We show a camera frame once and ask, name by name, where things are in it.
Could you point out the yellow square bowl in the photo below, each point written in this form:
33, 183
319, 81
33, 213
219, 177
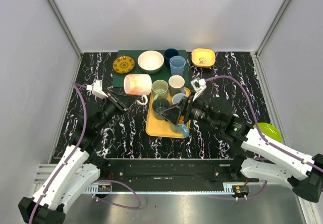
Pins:
203, 57

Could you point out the white grey mug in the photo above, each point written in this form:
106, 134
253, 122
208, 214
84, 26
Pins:
178, 97

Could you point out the sage green mug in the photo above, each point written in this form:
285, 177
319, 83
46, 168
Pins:
160, 89

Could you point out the yellow patterned plate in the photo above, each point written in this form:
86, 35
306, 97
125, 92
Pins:
123, 64

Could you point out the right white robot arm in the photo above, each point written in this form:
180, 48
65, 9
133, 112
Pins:
259, 156

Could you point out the dark green mat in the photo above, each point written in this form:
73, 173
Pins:
164, 73

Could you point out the white bowl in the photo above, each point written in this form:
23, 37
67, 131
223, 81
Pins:
150, 61

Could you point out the orange plastic tray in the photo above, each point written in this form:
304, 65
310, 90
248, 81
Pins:
159, 128

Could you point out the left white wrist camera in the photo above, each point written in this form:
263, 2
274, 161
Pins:
96, 89

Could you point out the left aluminium frame post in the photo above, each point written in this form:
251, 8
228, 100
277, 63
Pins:
66, 30

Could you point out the dark blue cup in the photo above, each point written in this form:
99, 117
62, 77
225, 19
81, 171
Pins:
168, 54

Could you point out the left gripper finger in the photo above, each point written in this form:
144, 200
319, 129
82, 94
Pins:
129, 100
117, 92

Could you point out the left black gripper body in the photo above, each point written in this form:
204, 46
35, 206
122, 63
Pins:
116, 102

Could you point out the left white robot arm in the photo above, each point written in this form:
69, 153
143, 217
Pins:
80, 167

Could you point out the pink mug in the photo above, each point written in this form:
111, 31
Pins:
138, 84

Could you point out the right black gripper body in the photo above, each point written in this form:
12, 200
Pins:
199, 112

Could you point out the lime green plate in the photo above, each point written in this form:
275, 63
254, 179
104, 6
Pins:
270, 131

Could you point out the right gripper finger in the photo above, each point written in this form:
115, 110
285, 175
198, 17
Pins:
172, 116
176, 109

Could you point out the aluminium frame post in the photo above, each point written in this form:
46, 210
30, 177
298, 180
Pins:
66, 30
280, 13

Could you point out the dark teal mug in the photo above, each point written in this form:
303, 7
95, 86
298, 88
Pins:
158, 105

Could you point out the light blue plastic cup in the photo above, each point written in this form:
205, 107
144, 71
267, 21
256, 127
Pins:
177, 65

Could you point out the grey faceted mug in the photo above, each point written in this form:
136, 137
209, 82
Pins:
176, 85

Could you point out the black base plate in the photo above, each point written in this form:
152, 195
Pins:
166, 172

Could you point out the blue mug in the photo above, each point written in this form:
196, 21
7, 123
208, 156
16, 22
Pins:
179, 131

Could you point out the right aluminium frame post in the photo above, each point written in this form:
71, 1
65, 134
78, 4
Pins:
280, 13

